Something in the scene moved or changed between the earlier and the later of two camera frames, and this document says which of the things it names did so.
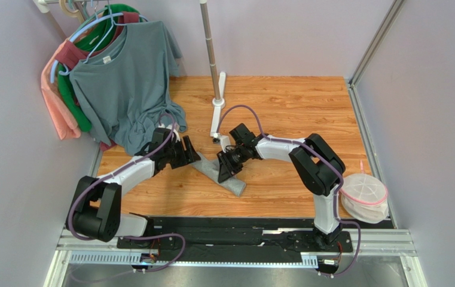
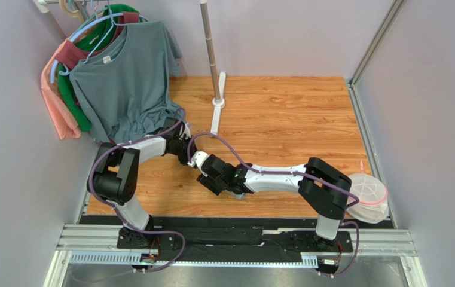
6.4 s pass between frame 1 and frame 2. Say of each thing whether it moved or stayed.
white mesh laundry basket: stayed
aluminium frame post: stayed
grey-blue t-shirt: stayed
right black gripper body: moved
